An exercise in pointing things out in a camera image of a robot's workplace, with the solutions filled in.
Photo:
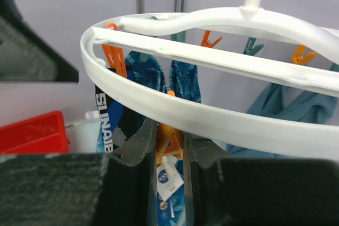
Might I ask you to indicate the yellow-orange clothes peg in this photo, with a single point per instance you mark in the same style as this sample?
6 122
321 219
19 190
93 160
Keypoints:
169 141

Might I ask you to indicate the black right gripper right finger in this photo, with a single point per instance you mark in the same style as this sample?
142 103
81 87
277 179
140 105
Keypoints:
221 189

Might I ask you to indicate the orange clothes peg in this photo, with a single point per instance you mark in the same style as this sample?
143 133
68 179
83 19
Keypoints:
115 58

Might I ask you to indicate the red plastic tray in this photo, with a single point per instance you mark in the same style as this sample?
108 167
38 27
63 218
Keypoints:
41 134

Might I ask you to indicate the teal t-shirt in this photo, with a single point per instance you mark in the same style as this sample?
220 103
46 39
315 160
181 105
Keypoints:
308 107

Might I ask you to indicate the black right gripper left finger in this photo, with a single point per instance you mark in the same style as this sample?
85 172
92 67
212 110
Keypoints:
117 188

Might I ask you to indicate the blue shark-print shorts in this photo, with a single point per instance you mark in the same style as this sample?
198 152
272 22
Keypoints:
183 77

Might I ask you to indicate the white round clip hanger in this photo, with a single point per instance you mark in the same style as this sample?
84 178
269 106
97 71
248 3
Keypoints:
239 46

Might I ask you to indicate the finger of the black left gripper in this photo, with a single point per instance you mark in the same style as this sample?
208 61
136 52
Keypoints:
25 57

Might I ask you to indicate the black blue sunrise sock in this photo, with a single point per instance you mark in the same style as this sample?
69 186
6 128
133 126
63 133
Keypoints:
117 122

